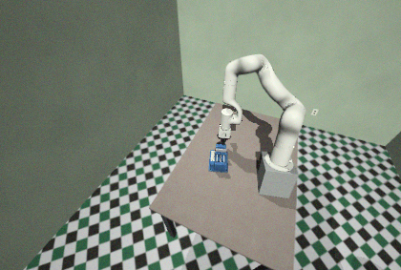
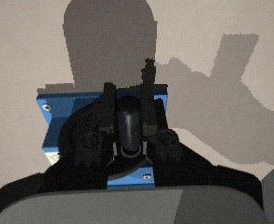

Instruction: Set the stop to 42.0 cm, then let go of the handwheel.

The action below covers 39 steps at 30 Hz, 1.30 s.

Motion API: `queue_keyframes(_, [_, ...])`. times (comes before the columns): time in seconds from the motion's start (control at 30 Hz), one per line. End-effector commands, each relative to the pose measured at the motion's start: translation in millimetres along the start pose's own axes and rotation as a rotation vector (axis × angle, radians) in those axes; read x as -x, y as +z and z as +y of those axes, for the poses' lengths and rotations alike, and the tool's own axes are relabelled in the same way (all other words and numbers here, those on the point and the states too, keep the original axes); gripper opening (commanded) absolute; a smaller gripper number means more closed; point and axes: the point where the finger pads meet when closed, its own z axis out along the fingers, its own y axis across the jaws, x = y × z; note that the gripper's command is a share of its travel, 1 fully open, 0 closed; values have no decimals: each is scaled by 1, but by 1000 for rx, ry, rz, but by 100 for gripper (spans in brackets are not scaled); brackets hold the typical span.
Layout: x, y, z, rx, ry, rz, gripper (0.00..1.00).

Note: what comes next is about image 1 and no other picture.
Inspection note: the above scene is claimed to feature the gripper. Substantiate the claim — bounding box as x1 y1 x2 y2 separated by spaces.
217 127 231 143

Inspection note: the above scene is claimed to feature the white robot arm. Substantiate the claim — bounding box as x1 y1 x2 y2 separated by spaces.
220 54 306 172

